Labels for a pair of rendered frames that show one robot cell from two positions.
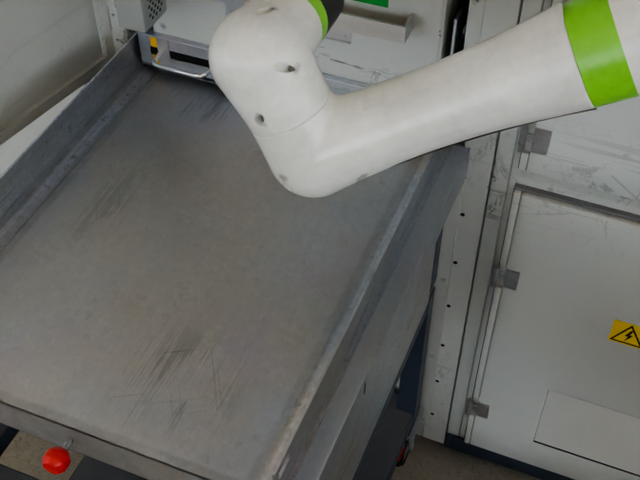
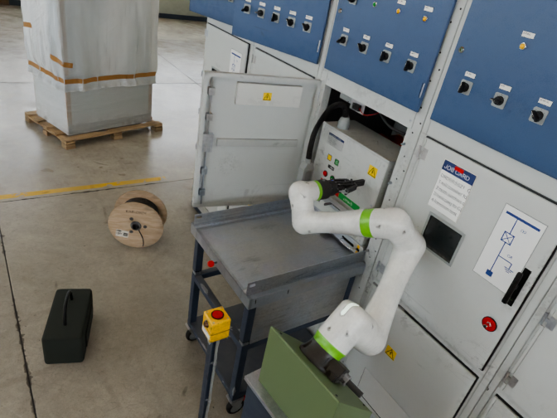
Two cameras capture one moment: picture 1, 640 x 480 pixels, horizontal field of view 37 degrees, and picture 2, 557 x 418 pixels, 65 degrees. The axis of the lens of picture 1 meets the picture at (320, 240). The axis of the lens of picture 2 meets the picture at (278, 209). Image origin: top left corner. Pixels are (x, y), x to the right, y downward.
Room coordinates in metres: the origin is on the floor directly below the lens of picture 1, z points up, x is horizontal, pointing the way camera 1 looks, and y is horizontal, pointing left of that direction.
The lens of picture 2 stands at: (-0.68, -0.71, 2.12)
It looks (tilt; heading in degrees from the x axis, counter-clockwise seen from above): 30 degrees down; 29
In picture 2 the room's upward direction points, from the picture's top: 11 degrees clockwise
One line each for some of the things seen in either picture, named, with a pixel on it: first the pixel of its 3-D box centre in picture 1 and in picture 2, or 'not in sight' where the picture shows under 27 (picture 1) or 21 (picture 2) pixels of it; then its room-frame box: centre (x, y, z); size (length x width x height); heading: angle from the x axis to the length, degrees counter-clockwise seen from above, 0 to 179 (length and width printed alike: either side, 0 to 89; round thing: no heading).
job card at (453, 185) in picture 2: not in sight; (450, 191); (1.02, -0.49, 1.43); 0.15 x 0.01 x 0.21; 68
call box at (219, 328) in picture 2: not in sight; (215, 323); (0.32, 0.03, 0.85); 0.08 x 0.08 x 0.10; 68
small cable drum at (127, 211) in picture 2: not in sight; (138, 219); (1.21, 1.54, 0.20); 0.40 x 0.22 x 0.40; 129
